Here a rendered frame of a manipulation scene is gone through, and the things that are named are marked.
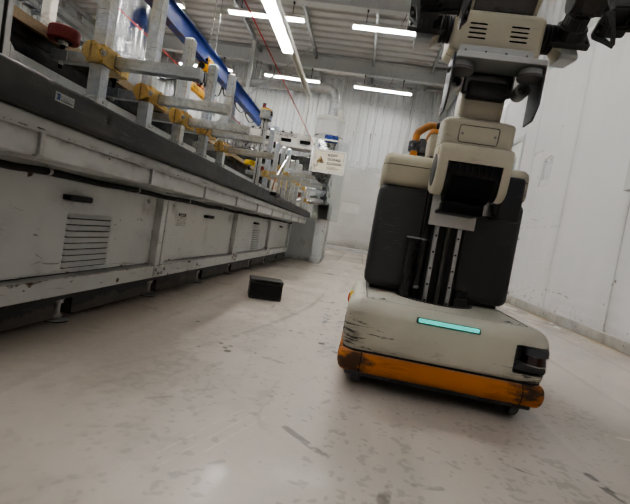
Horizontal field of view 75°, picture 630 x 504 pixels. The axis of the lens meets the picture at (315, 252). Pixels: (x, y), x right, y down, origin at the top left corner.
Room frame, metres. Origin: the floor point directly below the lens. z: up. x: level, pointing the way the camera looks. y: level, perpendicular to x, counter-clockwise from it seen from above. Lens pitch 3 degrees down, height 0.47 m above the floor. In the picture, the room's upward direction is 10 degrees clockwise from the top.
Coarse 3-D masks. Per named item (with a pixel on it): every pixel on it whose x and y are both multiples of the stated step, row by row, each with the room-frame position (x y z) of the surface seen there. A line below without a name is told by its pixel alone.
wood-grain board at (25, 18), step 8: (16, 8) 1.07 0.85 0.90; (16, 16) 1.07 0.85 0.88; (24, 16) 1.10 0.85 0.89; (24, 24) 1.11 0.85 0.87; (32, 24) 1.13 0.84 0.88; (40, 24) 1.15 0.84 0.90; (40, 32) 1.15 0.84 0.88; (48, 40) 1.20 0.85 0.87; (72, 48) 1.28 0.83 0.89; (112, 80) 1.50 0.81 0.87; (120, 80) 1.53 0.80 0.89; (128, 88) 1.59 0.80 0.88; (168, 112) 1.91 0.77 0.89; (240, 160) 3.07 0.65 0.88
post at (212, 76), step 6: (210, 66) 1.86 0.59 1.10; (216, 66) 1.86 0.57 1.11; (210, 72) 1.86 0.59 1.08; (216, 72) 1.87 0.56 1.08; (210, 78) 1.86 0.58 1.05; (216, 78) 1.88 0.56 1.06; (210, 84) 1.86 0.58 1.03; (216, 84) 1.89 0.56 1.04; (210, 90) 1.86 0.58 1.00; (204, 96) 1.86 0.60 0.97; (210, 96) 1.86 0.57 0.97; (204, 114) 1.86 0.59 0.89; (210, 114) 1.88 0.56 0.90; (198, 138) 1.86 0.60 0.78; (204, 138) 1.86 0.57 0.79; (198, 144) 1.86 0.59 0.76; (204, 144) 1.86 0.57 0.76; (198, 150) 1.86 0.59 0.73; (204, 150) 1.87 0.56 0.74
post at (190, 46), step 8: (192, 40) 1.61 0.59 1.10; (184, 48) 1.61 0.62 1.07; (192, 48) 1.61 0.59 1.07; (184, 56) 1.61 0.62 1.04; (192, 56) 1.62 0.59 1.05; (184, 64) 1.61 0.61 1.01; (192, 64) 1.63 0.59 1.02; (184, 80) 1.61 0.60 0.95; (184, 88) 1.61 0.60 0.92; (184, 96) 1.61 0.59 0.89; (176, 128) 1.61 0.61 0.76; (184, 128) 1.64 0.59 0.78; (176, 136) 1.61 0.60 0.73
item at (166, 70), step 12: (60, 60) 1.18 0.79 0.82; (72, 60) 1.17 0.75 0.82; (84, 60) 1.16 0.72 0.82; (120, 60) 1.15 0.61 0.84; (132, 60) 1.15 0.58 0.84; (144, 60) 1.15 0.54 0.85; (132, 72) 1.17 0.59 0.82; (144, 72) 1.16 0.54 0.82; (156, 72) 1.14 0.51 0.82; (168, 72) 1.14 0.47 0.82; (180, 72) 1.14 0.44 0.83; (192, 72) 1.13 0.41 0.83
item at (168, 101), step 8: (112, 88) 1.42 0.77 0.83; (112, 96) 1.42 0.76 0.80; (120, 96) 1.42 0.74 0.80; (128, 96) 1.41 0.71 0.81; (160, 96) 1.40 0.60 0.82; (168, 96) 1.40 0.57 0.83; (160, 104) 1.41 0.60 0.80; (168, 104) 1.40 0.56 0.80; (176, 104) 1.40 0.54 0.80; (184, 104) 1.40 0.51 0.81; (192, 104) 1.39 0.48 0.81; (200, 104) 1.39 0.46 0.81; (208, 104) 1.39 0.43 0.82; (216, 104) 1.38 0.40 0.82; (224, 104) 1.38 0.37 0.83; (208, 112) 1.41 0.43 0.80; (216, 112) 1.39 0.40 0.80; (224, 112) 1.38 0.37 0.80
